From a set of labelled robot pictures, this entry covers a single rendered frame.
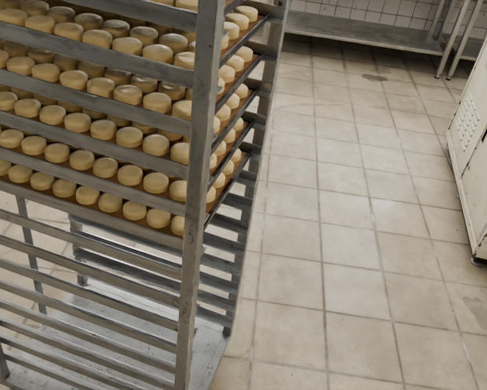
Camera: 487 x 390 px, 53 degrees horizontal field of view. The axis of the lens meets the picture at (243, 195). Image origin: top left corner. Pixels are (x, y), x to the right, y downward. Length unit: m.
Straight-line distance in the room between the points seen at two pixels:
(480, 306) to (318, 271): 0.76
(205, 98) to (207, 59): 0.06
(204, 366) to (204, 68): 1.25
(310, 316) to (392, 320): 0.37
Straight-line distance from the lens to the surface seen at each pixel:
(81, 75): 0.98
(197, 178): 0.84
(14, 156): 1.10
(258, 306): 2.17
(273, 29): 1.18
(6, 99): 1.11
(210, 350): 1.83
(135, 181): 1.01
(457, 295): 2.56
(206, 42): 0.73
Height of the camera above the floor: 1.66
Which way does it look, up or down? 37 degrees down
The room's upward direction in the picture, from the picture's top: 9 degrees clockwise
